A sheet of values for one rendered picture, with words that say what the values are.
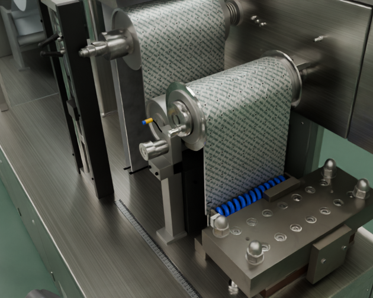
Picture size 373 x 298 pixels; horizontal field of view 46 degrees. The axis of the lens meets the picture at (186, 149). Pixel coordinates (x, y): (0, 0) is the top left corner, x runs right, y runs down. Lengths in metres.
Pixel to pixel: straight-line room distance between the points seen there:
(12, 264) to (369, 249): 1.80
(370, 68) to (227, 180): 0.37
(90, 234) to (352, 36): 0.77
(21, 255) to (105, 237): 1.37
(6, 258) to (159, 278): 1.54
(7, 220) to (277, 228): 1.98
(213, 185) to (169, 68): 0.30
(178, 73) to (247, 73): 0.21
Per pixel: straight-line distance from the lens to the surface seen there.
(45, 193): 1.32
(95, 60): 1.54
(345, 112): 1.02
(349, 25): 0.96
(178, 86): 0.87
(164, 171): 0.94
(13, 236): 2.59
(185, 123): 0.85
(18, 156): 1.51
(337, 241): 0.98
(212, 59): 1.12
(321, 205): 1.03
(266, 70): 0.95
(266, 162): 1.03
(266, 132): 0.98
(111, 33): 1.02
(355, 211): 1.03
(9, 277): 2.39
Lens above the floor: 1.70
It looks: 35 degrees down
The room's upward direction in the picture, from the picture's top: 3 degrees counter-clockwise
